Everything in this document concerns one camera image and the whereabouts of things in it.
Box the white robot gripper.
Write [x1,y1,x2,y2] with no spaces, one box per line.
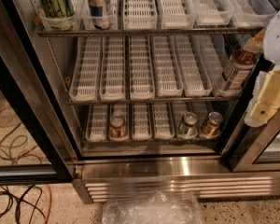
[243,10,280,127]

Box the redbull can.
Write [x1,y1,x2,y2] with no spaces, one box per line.
[83,0,114,30]

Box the right glass fridge door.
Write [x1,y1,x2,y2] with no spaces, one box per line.
[230,109,280,172]

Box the copper can bottom right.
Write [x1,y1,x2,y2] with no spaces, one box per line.
[201,111,223,138]

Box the copper can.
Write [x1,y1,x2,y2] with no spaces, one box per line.
[201,111,223,138]
[109,115,126,138]

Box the silver green can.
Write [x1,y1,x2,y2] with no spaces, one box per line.
[177,112,198,138]

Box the copper can bottom left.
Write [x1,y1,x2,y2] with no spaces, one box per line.
[109,115,126,138]

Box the green drink can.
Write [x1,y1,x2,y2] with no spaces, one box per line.
[40,0,74,19]

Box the open glass fridge door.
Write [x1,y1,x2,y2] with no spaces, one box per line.
[0,0,77,185]

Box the brown tea bottle white cap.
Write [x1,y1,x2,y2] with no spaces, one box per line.
[217,49,259,91]

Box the clear plastic container on floor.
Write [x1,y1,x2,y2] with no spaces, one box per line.
[102,191,203,224]

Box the orange cable on floor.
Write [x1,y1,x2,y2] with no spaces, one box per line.
[0,105,53,224]

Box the black cable on floor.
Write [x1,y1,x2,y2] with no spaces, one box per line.
[0,96,47,224]

